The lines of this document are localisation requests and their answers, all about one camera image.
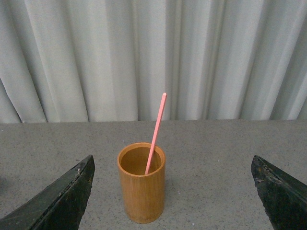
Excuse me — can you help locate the brown bamboo holder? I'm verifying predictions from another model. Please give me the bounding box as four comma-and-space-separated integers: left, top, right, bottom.
117, 142, 166, 224

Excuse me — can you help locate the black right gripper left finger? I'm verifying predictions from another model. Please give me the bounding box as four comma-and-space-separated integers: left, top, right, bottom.
0, 155, 95, 230

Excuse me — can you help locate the grey pleated curtain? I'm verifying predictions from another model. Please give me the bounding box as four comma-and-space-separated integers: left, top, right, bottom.
0, 0, 307, 123

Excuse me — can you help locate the pink chopstick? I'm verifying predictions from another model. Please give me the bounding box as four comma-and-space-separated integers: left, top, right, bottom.
145, 92, 167, 175

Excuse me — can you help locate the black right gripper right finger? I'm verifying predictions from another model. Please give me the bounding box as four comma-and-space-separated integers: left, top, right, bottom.
251, 155, 307, 230

